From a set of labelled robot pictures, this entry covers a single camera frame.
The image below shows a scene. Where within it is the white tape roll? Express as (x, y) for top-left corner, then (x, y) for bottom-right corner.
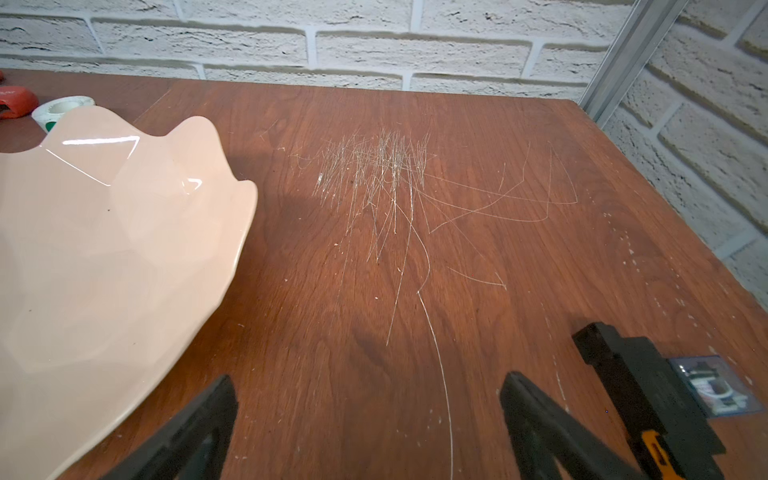
(31, 96), (95, 133)

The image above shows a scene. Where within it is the aluminium corner post right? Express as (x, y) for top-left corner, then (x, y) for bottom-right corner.
(579, 0), (688, 128)

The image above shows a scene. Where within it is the black utility knife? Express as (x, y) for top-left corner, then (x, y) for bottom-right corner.
(572, 322), (764, 479)

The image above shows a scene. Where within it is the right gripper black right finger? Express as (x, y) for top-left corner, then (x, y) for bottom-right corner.
(499, 371), (645, 479)

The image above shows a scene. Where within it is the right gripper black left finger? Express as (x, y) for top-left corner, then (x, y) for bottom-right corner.
(103, 375), (238, 479)

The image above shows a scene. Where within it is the pink wavy fruit bowl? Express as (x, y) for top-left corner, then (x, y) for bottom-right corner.
(1, 106), (258, 479)

